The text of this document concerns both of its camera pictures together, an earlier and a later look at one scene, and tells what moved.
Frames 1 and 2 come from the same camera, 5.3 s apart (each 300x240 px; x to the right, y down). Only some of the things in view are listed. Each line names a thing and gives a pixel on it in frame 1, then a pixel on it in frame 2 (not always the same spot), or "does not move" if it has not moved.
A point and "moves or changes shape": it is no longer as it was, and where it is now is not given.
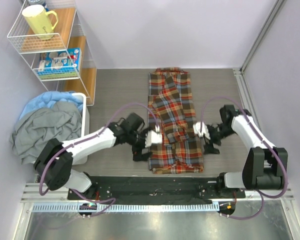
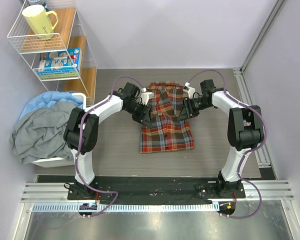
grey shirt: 60,121 does not move
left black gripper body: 137,140 -> 137,110
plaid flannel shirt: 171,98 moves or changes shape
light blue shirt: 47,99 does not move
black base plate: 177,190 does not move
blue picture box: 60,64 does not move
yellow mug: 40,21 does not move
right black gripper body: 216,135 -> 197,105
